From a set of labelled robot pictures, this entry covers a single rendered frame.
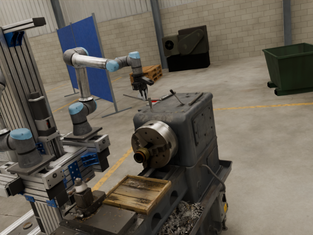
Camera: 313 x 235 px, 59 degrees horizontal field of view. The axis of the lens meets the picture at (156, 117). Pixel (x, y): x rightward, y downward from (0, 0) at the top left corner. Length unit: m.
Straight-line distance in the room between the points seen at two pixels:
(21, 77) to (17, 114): 0.26
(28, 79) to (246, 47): 10.12
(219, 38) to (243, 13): 1.24
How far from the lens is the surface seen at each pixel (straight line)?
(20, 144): 1.92
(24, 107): 2.13
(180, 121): 1.88
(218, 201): 2.45
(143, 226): 1.54
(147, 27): 12.43
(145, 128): 1.85
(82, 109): 2.22
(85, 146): 2.25
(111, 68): 1.91
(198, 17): 11.76
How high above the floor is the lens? 1.86
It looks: 18 degrees down
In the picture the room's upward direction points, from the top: 11 degrees counter-clockwise
